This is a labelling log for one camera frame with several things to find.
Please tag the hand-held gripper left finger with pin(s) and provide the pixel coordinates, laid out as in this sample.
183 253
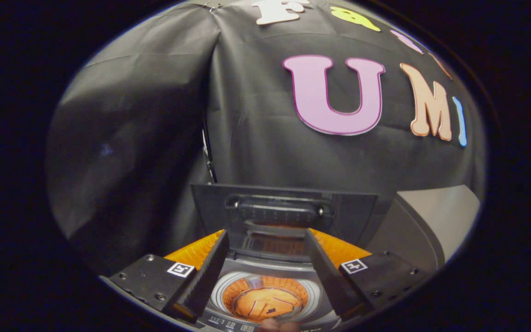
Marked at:
208 272

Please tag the beige cabinet with grey frame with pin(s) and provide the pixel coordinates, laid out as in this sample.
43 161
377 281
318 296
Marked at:
413 226

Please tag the yellow orange shirt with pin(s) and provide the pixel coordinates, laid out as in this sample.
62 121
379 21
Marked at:
265 302

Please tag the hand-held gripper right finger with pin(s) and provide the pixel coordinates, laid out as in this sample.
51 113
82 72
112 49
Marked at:
327 272

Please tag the black backdrop cloth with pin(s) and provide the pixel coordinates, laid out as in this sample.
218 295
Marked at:
256 138

